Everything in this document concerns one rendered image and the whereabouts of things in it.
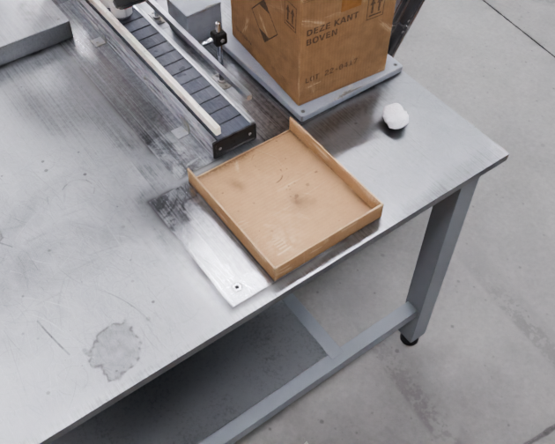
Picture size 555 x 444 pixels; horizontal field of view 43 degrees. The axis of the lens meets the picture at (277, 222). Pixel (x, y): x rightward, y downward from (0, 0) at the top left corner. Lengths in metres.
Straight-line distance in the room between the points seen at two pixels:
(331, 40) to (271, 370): 0.87
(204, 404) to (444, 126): 0.90
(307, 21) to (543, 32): 2.10
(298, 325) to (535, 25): 2.01
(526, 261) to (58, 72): 1.58
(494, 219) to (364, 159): 1.13
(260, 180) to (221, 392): 0.65
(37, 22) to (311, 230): 0.87
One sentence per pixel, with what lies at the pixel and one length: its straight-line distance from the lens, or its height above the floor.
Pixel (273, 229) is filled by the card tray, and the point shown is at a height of 0.83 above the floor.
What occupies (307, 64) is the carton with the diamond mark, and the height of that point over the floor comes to 0.96.
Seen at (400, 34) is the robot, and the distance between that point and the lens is 2.25.
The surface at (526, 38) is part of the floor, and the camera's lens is 3.35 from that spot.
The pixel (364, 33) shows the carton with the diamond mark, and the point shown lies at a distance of 1.55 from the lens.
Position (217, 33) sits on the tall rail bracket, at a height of 0.97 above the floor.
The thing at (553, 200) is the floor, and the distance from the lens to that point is 2.67.
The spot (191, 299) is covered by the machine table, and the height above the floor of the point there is 0.83.
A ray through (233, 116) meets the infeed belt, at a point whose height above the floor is 0.88.
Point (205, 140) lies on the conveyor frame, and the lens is 1.48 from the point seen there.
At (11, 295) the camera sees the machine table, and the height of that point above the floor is 0.83.
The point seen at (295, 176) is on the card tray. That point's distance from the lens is 1.43.
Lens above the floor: 1.90
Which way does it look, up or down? 52 degrees down
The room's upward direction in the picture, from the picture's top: 1 degrees clockwise
